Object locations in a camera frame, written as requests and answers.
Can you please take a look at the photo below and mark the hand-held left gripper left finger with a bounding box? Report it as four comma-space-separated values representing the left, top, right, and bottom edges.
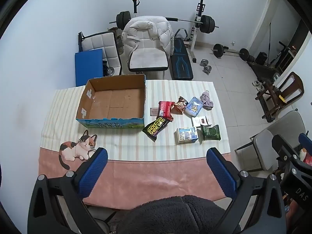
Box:
27, 148, 108, 234

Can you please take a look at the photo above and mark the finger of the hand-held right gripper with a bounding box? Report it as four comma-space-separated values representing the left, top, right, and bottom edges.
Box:
299, 133, 312, 152
272, 135, 301, 162

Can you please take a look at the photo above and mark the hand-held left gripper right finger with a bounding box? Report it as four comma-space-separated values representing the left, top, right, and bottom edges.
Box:
206, 147, 287, 234

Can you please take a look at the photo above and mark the green snack packet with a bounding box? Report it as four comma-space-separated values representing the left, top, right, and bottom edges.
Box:
200, 124, 222, 142

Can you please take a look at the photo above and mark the white and blue tissue pack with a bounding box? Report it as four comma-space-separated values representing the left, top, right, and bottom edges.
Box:
175, 126, 198, 145

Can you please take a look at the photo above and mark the small white carton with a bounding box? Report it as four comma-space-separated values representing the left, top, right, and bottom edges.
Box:
192, 116, 210, 127

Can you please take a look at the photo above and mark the cardboard box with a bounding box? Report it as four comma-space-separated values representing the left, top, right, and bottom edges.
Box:
75, 74, 147, 129

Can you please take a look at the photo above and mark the light blue tissue pack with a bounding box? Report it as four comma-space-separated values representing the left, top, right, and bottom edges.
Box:
183, 97, 204, 117

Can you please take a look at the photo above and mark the purple sock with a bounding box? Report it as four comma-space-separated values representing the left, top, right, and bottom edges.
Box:
200, 91, 215, 110

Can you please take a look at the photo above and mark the black shoe wipes packet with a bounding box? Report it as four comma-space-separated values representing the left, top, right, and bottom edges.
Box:
143, 117, 170, 142

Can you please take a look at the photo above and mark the orange panda snack packet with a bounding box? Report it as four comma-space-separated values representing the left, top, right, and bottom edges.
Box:
171, 96, 188, 114

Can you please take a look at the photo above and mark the red snack packet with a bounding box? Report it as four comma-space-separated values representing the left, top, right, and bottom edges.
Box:
157, 101, 175, 122

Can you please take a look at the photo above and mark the red and white object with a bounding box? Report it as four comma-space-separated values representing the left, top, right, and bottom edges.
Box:
300, 148, 312, 168

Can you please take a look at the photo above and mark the grey folding chair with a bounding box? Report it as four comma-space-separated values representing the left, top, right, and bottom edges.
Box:
235, 110, 306, 172

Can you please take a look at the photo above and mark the striped pink cat tablecloth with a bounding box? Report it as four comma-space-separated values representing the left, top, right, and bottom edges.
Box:
38, 79, 231, 210

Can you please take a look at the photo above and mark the brown wooden chair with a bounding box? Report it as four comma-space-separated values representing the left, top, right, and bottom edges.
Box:
255, 72, 305, 123

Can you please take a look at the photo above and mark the person's dark fleece clothing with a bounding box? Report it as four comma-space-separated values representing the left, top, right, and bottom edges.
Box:
117, 195, 240, 234

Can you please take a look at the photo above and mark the pair of white shoes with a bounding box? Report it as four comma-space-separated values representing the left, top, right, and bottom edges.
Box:
252, 79, 265, 91

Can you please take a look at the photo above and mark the blue board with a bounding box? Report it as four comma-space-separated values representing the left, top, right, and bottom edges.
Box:
74, 49, 104, 87

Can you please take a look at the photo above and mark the small floor barbell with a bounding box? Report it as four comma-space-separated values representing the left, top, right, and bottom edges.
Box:
211, 43, 250, 62

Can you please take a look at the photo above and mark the black weight bench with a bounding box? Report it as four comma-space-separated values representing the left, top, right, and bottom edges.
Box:
170, 28, 194, 80

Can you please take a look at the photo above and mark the white cushioned chair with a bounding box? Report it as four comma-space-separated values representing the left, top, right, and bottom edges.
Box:
128, 46, 170, 80

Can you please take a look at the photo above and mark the white quilted chair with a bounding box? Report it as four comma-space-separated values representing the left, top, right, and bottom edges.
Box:
78, 31, 122, 76

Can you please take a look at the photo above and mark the white barbell rack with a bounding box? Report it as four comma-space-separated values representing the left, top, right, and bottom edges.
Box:
132, 0, 206, 64

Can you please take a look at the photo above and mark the barbell with black plates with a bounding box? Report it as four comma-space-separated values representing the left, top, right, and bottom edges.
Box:
109, 11, 219, 35

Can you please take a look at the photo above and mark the white puffer jacket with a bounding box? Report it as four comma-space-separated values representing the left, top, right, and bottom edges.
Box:
121, 16, 175, 61

